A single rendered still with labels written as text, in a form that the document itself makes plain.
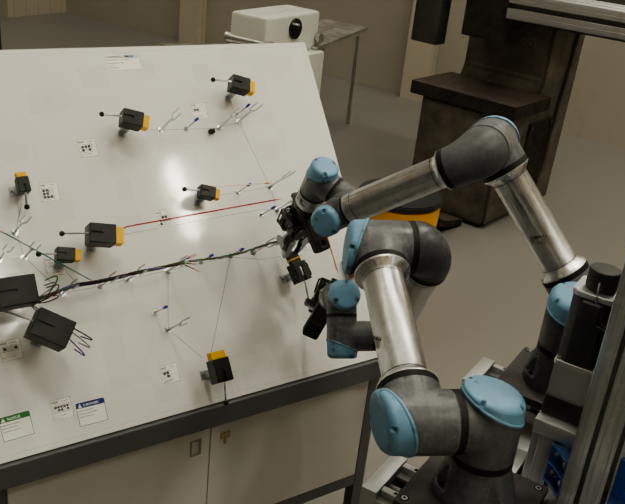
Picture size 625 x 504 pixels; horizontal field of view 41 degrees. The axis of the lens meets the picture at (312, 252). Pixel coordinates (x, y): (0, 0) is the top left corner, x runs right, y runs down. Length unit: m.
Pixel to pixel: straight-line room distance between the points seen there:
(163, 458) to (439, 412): 1.07
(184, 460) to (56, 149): 0.90
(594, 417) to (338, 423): 1.19
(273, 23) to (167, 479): 4.87
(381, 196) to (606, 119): 6.97
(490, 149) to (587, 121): 7.01
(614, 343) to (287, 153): 1.32
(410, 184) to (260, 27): 4.91
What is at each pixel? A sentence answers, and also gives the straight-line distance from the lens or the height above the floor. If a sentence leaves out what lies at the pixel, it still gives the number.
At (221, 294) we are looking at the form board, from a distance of 2.35.
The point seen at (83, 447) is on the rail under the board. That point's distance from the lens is 2.18.
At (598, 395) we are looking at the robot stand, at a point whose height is 1.38.
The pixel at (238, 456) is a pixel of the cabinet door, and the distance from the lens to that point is 2.51.
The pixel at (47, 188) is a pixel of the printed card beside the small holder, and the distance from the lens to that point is 2.27.
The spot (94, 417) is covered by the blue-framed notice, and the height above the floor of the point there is 0.91.
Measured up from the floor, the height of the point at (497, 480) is 1.24.
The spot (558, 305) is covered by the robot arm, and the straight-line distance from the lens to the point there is 1.93.
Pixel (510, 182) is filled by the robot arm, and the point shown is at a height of 1.58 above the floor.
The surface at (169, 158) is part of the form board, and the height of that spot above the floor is 1.41.
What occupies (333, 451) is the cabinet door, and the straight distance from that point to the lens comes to 2.73.
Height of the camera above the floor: 2.19
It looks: 24 degrees down
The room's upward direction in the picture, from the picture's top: 6 degrees clockwise
